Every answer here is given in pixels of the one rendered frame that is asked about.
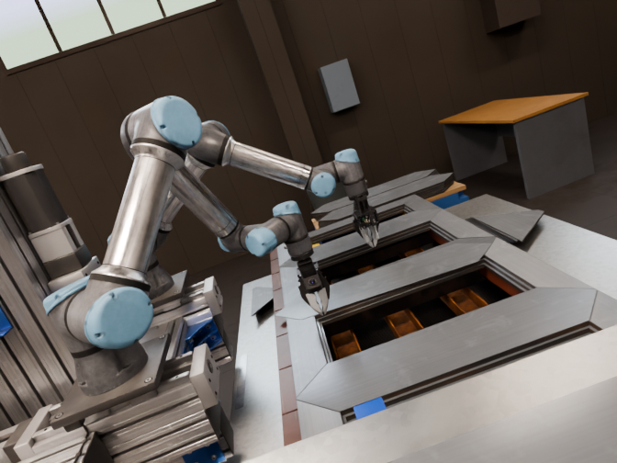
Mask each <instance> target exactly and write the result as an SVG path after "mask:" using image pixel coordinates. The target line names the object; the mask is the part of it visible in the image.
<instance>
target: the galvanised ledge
mask: <svg viewBox="0 0 617 463"><path fill-rule="evenodd" d="M256 287H263V288H272V287H273V286H272V275H270V276H267V277H263V278H260V279H257V280H254V281H252V282H250V283H247V284H244V285H243V290H242V299H241V317H240V328H239V337H238V346H237V356H236V366H235V376H234V385H233V395H232V405H231V415H230V425H231V427H232V429H233V440H234V455H233V456H232V457H228V458H227V462H226V463H241V462H243V461H246V460H249V459H251V458H254V457H258V456H260V455H263V454H266V453H268V452H271V451H274V450H277V449H278V448H281V447H284V437H283V425H282V412H281V399H280V386H279V374H278V371H279V370H278V361H277V348H276V335H275V311H274V300H272V301H271V302H270V303H268V304H267V305H266V306H265V307H264V308H262V309H261V310H260V311H259V312H257V313H256V314H255V315H254V316H251V313H252V289H253V288H256ZM245 354H248V357H247V369H246V381H245V393H244V405H243V407H241V408H240V409H237V410H235V403H236V394H237V386H238V376H239V368H240V359H241V356H242V355H245Z"/></svg>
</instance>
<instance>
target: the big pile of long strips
mask: <svg viewBox="0 0 617 463"><path fill-rule="evenodd" d="M453 183H454V173H447V174H441V175H440V174H439V173H438V171H437V170H436V169H432V170H426V171H419V172H414V173H412V174H409V175H404V176H402V177H400V178H397V179H394V180H391V181H388V182H386V183H384V184H381V185H378V186H374V187H371V188H368V189H367V190H368V193H369V195H368V196H367V201H368V205H369V206H372V207H374V208H375V209H376V208H379V207H382V206H384V205H386V204H389V203H392V202H395V201H397V200H400V199H403V198H406V197H409V196H412V195H417V196H419V197H421V198H423V199H427V198H431V197H434V196H437V195H439V194H442V193H444V192H445V191H446V190H447V189H448V188H449V187H450V186H451V185H452V184H453ZM353 202H354V200H353V201H351V200H349V198H348V197H345V198H340V199H338V200H335V201H332V202H330V203H327V204H325V205H323V206H321V207H320V208H318V209H316V210H315V211H313V212H312V213H310V215H312V216H313V218H314V219H316V221H318V226H319V229H320V228H323V227H325V226H328V225H331V224H333V223H336V222H338V221H341V220H346V219H348V218H351V217H353Z"/></svg>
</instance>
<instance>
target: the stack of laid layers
mask: <svg viewBox="0 0 617 463"><path fill-rule="evenodd" d="M412 211H415V210H413V209H411V208H409V207H408V206H406V205H404V204H403V205H400V206H397V207H394V208H393V209H388V210H385V211H383V212H380V213H377V215H378V218H379V220H383V219H386V218H389V217H392V216H395V215H397V214H399V213H402V212H405V213H406V214H408V213H410V212H412ZM353 230H355V228H354V226H353V222H352V223H349V224H347V225H344V226H342V227H339V228H337V229H334V230H331V231H326V232H324V233H322V234H319V235H316V236H314V237H311V238H310V240H311V243H312V245H313V244H315V243H320V242H323V241H326V240H328V239H330V238H333V237H336V236H338V235H341V234H344V233H347V232H350V231H353ZM429 230H431V231H432V232H434V233H435V234H437V235H438V236H440V237H441V238H443V239H444V240H446V241H447V242H448V243H445V244H442V245H439V246H436V247H433V248H432V249H429V250H426V251H423V252H421V253H418V254H414V255H412V256H409V257H406V258H403V259H401V260H398V261H396V262H393V263H390V264H388V265H393V264H395V263H398V262H401V261H404V260H407V259H410V258H412V257H415V256H418V255H421V254H426V253H428V252H431V251H434V250H437V249H440V248H443V247H445V246H448V245H451V244H454V243H493V242H494V240H495V239H496V237H477V238H457V237H455V236H453V235H452V234H451V233H450V232H448V231H446V230H444V229H443V228H441V227H440V226H438V225H436V224H435V223H433V222H432V221H430V220H429V221H426V222H424V223H422V224H419V225H416V226H414V227H411V228H408V229H406V230H403V231H399V232H396V233H393V234H391V235H388V236H386V237H383V238H381V239H378V240H377V244H376V247H372V246H370V245H369V244H367V243H366V244H363V245H360V246H358V247H355V248H353V249H350V250H348V251H345V252H342V253H339V254H336V255H333V256H330V257H327V258H325V259H322V260H319V261H317V262H318V265H319V268H320V269H323V268H326V267H328V266H331V265H336V264H338V263H340V262H343V261H346V260H348V259H351V258H354V257H356V256H359V255H361V254H366V253H369V252H371V251H374V250H376V249H379V248H381V247H384V246H387V245H390V244H392V243H396V242H399V241H402V240H404V239H407V238H409V237H412V236H414V235H417V234H420V233H423V232H426V231H429ZM388 265H383V266H380V267H379V268H382V267H385V266H388ZM483 267H485V268H486V269H487V270H489V271H490V272H492V273H493V274H495V275H496V276H498V277H499V278H501V279H502V280H504V281H505V282H507V283H508V284H510V285H511V286H513V287H514V288H516V289H517V290H519V291H520V292H521V293H523V292H525V291H528V290H530V289H533V288H535V286H533V285H531V284H530V283H528V282H527V281H525V280H524V279H522V278H520V277H518V276H517V275H515V274H513V273H512V272H511V271H510V270H508V269H507V268H505V267H503V266H502V265H500V264H498V263H496V262H495V261H493V260H492V259H490V258H488V257H487V256H485V254H484V255H483V256H482V257H481V258H480V260H479V261H478V262H476V263H474V264H471V265H466V266H463V267H460V268H457V269H455V270H452V271H449V272H446V273H443V274H440V275H438V276H435V277H430V278H427V279H424V280H422V281H419V282H416V283H413V284H410V285H407V286H404V287H401V288H396V289H393V290H390V291H388V292H385V293H382V294H379V295H376V296H373V297H371V298H368V299H363V300H360V301H357V302H355V303H352V304H349V305H346V306H343V307H340V308H338V309H335V310H332V311H327V312H326V314H325V315H320V314H318V315H315V316H314V317H315V320H316V324H317V327H318V330H319V334H320V340H321V343H322V347H323V351H324V354H325V357H326V361H327V364H329V363H331V362H333V360H332V357H331V351H330V348H329V345H328V342H327V339H326V335H325V332H324V329H323V325H326V324H329V323H332V322H336V321H338V320H341V319H344V318H346V317H349V316H352V315H355V314H356V313H359V312H362V311H366V310H369V309H372V308H374V307H376V306H379V305H382V304H385V303H387V302H390V301H392V300H395V299H399V298H402V297H405V296H407V295H409V294H412V293H415V292H417V291H420V290H423V289H426V288H429V287H432V286H435V285H437V284H440V283H443V282H445V281H447V280H450V279H453V278H456V277H460V276H462V275H465V274H468V273H470V272H473V271H476V270H478V269H480V268H483ZM379 268H376V269H373V270H370V271H368V272H371V271H374V270H377V269H379ZM368 272H365V273H368ZM365 273H363V274H365ZM360 275H362V274H360ZM360 275H358V276H360ZM601 330H602V329H601V328H600V327H598V326H597V325H595V324H594V323H592V322H590V320H589V321H587V322H583V323H581V324H578V325H576V326H573V327H570V328H567V329H565V330H563V331H560V332H557V333H553V334H550V335H548V336H546V337H543V338H540V339H538V340H535V341H532V342H530V343H528V344H523V345H520V346H518V347H515V348H512V349H511V350H508V351H505V352H502V353H500V354H497V355H494V356H491V357H488V358H485V359H482V360H480V361H477V362H475V363H473V364H470V365H467V366H464V367H460V368H458V369H455V370H453V371H450V372H447V373H445V374H442V375H440V376H437V377H435V378H430V379H427V380H425V381H423V382H420V383H417V384H415V385H412V386H409V387H407V388H405V389H402V390H398V391H395V392H392V393H389V394H388V395H385V396H382V399H383V402H384V403H385V405H386V408H387V409H388V408H391V407H394V406H396V405H399V404H401V403H404V402H406V401H411V400H414V399H416V398H419V397H421V396H424V395H426V394H429V393H432V392H434V391H436V390H441V389H443V388H446V387H449V386H452V385H454V384H456V383H459V382H461V381H464V380H467V379H470V378H473V377H476V376H479V375H481V374H484V373H487V372H489V371H491V370H494V369H497V368H499V367H504V366H507V365H508V364H511V363H514V362H516V361H519V360H522V359H524V358H526V357H529V356H534V355H536V354H539V353H542V352H543V351H546V350H549V349H552V348H554V347H557V346H560V345H562V344H566V343H569V342H571V341H574V340H577V339H579V338H581V337H584V336H587V335H590V334H592V333H596V332H599V331H601ZM340 413H341V416H342V422H343V424H347V423H350V422H353V421H356V420H357V419H356V416H355V413H354V410H353V407H352V408H350V409H347V410H344V411H341V412H340Z"/></svg>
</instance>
